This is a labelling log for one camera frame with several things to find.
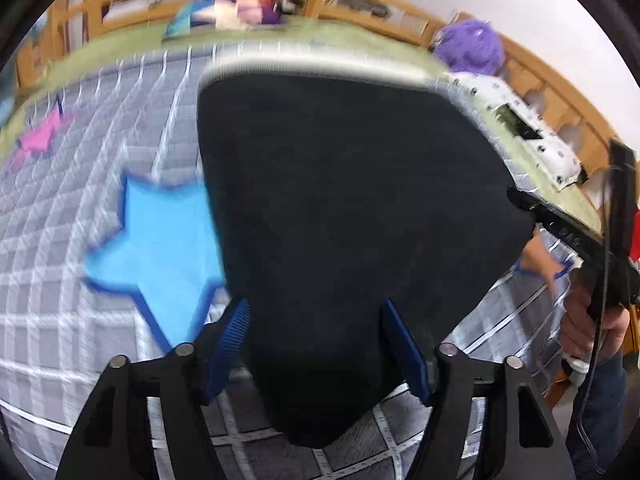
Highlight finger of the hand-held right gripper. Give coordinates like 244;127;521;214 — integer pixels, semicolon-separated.
507;187;608;261
609;140;638;261

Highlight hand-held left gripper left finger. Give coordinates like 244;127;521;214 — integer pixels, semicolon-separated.
55;299;252;480

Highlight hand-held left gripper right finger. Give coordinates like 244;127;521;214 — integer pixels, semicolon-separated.
382;299;573;480

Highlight black pants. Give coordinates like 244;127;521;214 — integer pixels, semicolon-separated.
196;67;538;450

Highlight person's right forearm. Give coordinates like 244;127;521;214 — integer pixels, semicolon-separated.
564;352;630;479

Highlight person's right hand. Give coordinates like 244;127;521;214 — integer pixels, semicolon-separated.
559;280;631;361

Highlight white flower print pillow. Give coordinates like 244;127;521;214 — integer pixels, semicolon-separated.
447;71;587;192

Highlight black flat object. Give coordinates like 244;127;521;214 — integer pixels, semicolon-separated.
494;104;544;142

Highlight grey checked blanket with stars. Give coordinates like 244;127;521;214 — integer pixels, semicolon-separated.
0;42;581;480

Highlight purple plush toy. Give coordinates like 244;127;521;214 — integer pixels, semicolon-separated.
432;19;506;77

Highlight green fleece blanket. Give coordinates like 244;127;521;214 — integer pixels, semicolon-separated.
0;15;606;236

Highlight colourful triangle pattern pillow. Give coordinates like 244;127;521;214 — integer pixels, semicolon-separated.
162;0;287;42

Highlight black cable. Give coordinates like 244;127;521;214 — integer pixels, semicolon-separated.
575;160;618;461

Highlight wooden bed frame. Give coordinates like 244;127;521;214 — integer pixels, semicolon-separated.
15;0;640;241

